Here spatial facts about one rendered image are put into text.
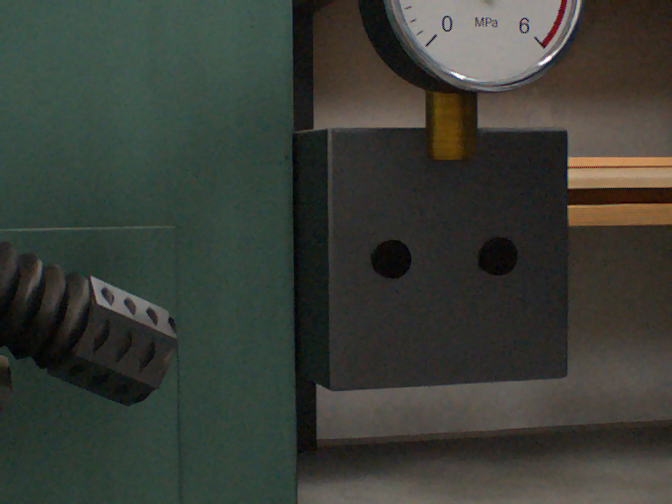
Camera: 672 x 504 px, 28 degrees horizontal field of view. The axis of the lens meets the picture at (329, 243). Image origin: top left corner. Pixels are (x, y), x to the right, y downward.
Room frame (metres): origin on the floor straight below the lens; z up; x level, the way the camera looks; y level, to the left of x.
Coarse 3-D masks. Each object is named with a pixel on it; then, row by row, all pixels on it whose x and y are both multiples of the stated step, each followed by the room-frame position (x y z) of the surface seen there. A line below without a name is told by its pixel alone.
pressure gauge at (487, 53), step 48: (384, 0) 0.37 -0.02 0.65; (432, 0) 0.38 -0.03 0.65; (480, 0) 0.38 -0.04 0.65; (528, 0) 0.39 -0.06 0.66; (576, 0) 0.39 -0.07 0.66; (384, 48) 0.39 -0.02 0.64; (432, 48) 0.38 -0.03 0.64; (480, 48) 0.38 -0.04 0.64; (528, 48) 0.39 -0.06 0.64; (432, 96) 0.40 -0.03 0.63; (432, 144) 0.40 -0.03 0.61
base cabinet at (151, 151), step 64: (0, 0) 0.41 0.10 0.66; (64, 0) 0.41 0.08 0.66; (128, 0) 0.42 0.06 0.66; (192, 0) 0.42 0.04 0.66; (256, 0) 0.43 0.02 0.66; (0, 64) 0.41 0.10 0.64; (64, 64) 0.41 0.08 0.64; (128, 64) 0.42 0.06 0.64; (192, 64) 0.42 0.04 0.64; (256, 64) 0.43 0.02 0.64; (0, 128) 0.41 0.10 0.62; (64, 128) 0.41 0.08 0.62; (128, 128) 0.42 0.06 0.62; (192, 128) 0.42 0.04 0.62; (256, 128) 0.43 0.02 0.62; (0, 192) 0.41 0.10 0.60; (64, 192) 0.41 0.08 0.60; (128, 192) 0.42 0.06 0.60; (192, 192) 0.42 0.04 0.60; (256, 192) 0.43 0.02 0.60; (64, 256) 0.41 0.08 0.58; (128, 256) 0.41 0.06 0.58; (192, 256) 0.42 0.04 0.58; (256, 256) 0.43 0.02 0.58; (192, 320) 0.42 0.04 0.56; (256, 320) 0.43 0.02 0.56; (64, 384) 0.41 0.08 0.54; (192, 384) 0.42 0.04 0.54; (256, 384) 0.43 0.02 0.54; (0, 448) 0.40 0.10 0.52; (64, 448) 0.41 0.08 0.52; (128, 448) 0.41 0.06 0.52; (192, 448) 0.42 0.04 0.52; (256, 448) 0.43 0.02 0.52
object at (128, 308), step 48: (0, 288) 0.30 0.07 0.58; (48, 288) 0.31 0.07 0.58; (96, 288) 0.32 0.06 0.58; (0, 336) 0.31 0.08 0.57; (48, 336) 0.31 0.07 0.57; (96, 336) 0.31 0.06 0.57; (144, 336) 0.32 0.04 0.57; (0, 384) 0.31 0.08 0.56; (96, 384) 0.32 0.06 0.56; (144, 384) 0.32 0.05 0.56
